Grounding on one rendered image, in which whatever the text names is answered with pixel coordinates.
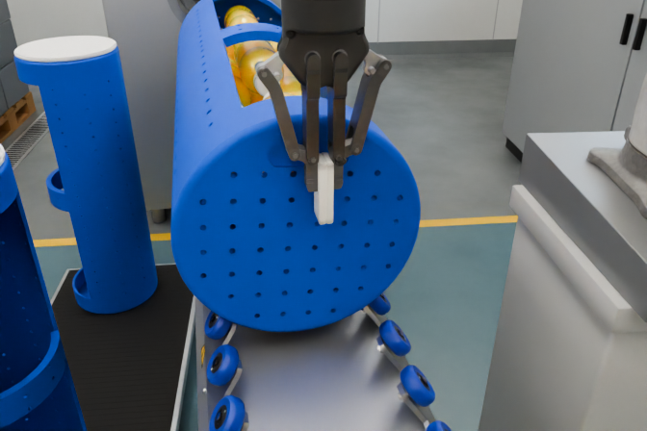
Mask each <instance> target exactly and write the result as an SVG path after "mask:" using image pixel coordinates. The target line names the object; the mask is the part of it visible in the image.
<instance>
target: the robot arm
mask: <svg viewBox="0 0 647 431"><path fill-rule="evenodd" d="M365 16H366V0H281V22H282V34H281V38H280V41H279V42H278V43H277V48H276V49H277V52H276V53H275V54H273V55H272V56H271V57H269V58H268V59H267V60H265V61H264V62H263V61H259V62H257V63H256V64H255V66H254V68H255V71H256V73H257V76H258V78H259V79H260V81H261V82H262V83H263V85H264V86H265V87H266V88H267V90H268V91H269V95H270V98H271V101H272V106H273V109H274V113H275V116H276V119H277V123H278V126H279V129H280V133H281V136H282V138H283V142H284V145H285V148H286V151H287V153H288V156H289V158H290V160H291V161H294V162H295V161H301V162H304V184H305V186H306V188H307V190H308V192H314V212H315V215H316V217H317V220H318V222H319V224H321V225H323V224H326V223H327V224H331V223H332V222H333V193H334V190H338V189H341V188H342V186H343V171H344V164H345V163H346V162H347V160H346V158H347V157H349V156H351V155H354V156H357V155H359V154H360V153H361V152H362V149H363V146H364V142H365V139H366V136H367V132H368V129H369V125H370V122H371V118H372V115H373V111H374V108H375V101H376V99H377V95H378V92H379V88H380V85H381V83H382V82H383V80H384V79H385V77H386V76H387V75H388V73H389V72H390V70H391V68H392V64H391V63H390V62H389V61H388V60H387V59H386V58H385V57H383V56H382V55H380V54H376V53H375V52H373V51H372V50H370V44H369V42H368V40H367V38H366V35H365ZM363 61H364V62H363ZM362 62H363V65H362V69H363V71H364V73H363V75H362V78H361V81H360V85H359V88H358V92H357V95H356V99H355V103H354V106H353V110H352V114H351V118H350V121H349V128H348V131H347V135H346V138H345V131H346V97H347V92H348V81H349V79H350V78H351V76H352V75H353V74H354V72H355V71H356V69H357V68H358V67H359V65H361V63H362ZM283 64H285V65H286V66H287V67H288V68H289V70H290V71H291V72H292V74H293V75H294V76H295V77H296V79H297V80H298V81H299V82H300V87H301V95H302V144H298V141H297V137H296V134H295V130H294V127H293V123H292V120H291V117H290V114H289V110H288V107H287V103H286V100H285V96H284V93H283V90H282V88H281V86H280V85H279V83H278V82H279V81H280V80H281V79H282V78H283V73H282V70H281V68H282V65H283ZM322 87H327V149H328V153H327V152H322V153H321V154H320V153H319V100H320V96H321V88H322ZM624 139H625V141H626V142H625V145H624V147H623V148H606V147H594V148H591V149H590V150H589V152H588V155H587V159H588V160H589V161H590V162H591V163H593V164H595V165H596V166H598V167H599V168H601V169H602V170H603V171H604V172H605V174H606V175H607V176H608V177H609V178H610V179H611V180H612V181H613V182H614V183H615V184H616V185H617V186H618V187H619V188H620V189H621V190H622V191H623V192H625V193H626V194H627V195H628V196H629V197H630V198H631V200H632V201H633V202H634V203H635V205H636V206H637V208H638V209H639V211H640V214H641V215H642V216H643V217H644V218H645V219H647V72H646V75H645V78H644V81H643V84H642V87H641V90H640V93H639V95H638V99H637V102H636V106H635V110H634V119H633V123H632V125H630V126H629V127H628V128H626V131H625V134H624Z"/></svg>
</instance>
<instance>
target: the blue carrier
mask: <svg viewBox="0 0 647 431"><path fill-rule="evenodd" d="M237 5H242V6H246V7H248V8H249V9H251V11H252V12H253V14H254V15H255V17H256V19H257V17H259V19H257V20H258V22H259V23H243V24H238V25H234V26H230V27H227V28H225V26H224V16H225V14H226V12H227V11H228V10H229V9H230V8H231V7H233V6H237ZM218 15H220V17H218ZM270 18H271V19H272V20H270ZM220 28H222V30H221V29H220ZM281 34H282V22H281V10H280V9H279V8H278V7H277V6H276V5H275V4H274V3H273V1H271V0H200V1H199V2H198V3H197V4H196V5H195V6H194V7H193V8H192V9H191V10H190V11H189V13H188V14H187V16H186V17H185V19H184V21H183V23H182V26H181V29H180V32H179V37H178V49H177V74H176V99H175V124H174V149H173V174H172V199H171V225H170V240H171V248H172V253H173V257H174V261H175V263H176V266H177V268H178V271H179V273H180V275H181V277H182V279H183V281H184V282H185V284H186V285H187V287H188V288H189V290H190V291H191V292H192V293H193V295H194V296H195V297H196V298H197V299H198V300H199V301H200V302H201V303H202V304H204V305H205V306H206V307H207V308H208V309H210V310H211V311H212V312H214V313H215V314H217V315H219V316H220V317H223V318H225V319H227V320H229V321H231V322H233V323H236V324H239V325H242V326H244V327H247V328H251V329H256V330H261V331H269V332H296V331H304V330H310V329H314V328H319V327H322V326H326V325H328V324H331V323H334V322H336V321H339V320H341V319H343V318H346V317H349V316H351V315H352V314H354V313H356V312H358V311H359V310H361V309H363V308H364V307H366V306H367V305H368V304H370V303H371V302H372V301H374V300H375V299H376V298H377V297H379V296H380V295H381V294H382V293H383V292H384V291H385V290H386V289H387V288H388V287H389V286H390V285H391V284H392V283H393V282H394V280H395V279H396V278H397V277H398V275H399V274H400V272H401V270H402V269H403V267H404V266H405V264H406V262H407V260H408V259H409V256H410V254H411V252H412V250H413V247H414V244H415V242H416V239H417V235H418V231H419V225H420V217H421V204H420V196H419V191H418V187H417V184H416V181H415V178H414V176H413V173H412V171H411V169H410V167H409V165H408V163H407V162H406V160H405V158H404V157H403V156H402V154H401V153H400V151H399V150H398V149H397V148H396V147H395V145H394V144H393V143H392V142H391V141H390V140H389V139H388V138H387V137H386V136H385V134H384V133H383V132H382V131H381V130H380V129H379V128H378V127H377V126H376V125H375V124H374V123H373V122H372V121H371V122H370V125H369V129H368V132H367V136H366V139H365V142H364V146H363V149H362V152H361V153H360V154H359V155H357V156H354V155H351V156H349V157H347V158H346V160H347V162H346V163H345V164H344V171H343V186H342V188H341V189H338V190H334V193H333V222H332V223H331V224H327V223H326V224H323V225H321V224H319V222H318V220H317V217H316V215H315V212H314V192H308V190H307V188H306V186H305V184H304V162H301V161H295V162H294V161H291V160H290V158H289V156H288V153H287V151H286V148H285V145H284V142H283V138H282V136H281V133H280V129H279V126H278V123H277V119H276V116H275V113H274V109H273V106H272V101H271V100H270V99H267V100H263V101H259V102H256V103H253V104H251V105H248V106H246V107H243V108H242V104H241V101H240V97H239V93H238V91H237V87H236V83H235V80H234V76H233V72H232V69H231V65H230V61H229V59H228V55H227V51H226V48H225V45H226V47H229V46H231V45H234V44H237V43H241V42H245V41H251V40H268V41H274V42H279V41H280V38H281ZM285 100H286V103H287V107H288V110H289V114H290V117H291V120H292V123H293V127H294V130H295V134H296V137H297V141H298V144H302V95H293V96H285ZM322 152H327V153H328V149H327V87H322V88H321V96H320V100H319V153H320V154H321V153H322ZM263 171H265V172H263ZM292 171H293V172H292ZM232 172H234V173H232ZM233 198H234V199H233ZM202 199H203V200H202Z"/></svg>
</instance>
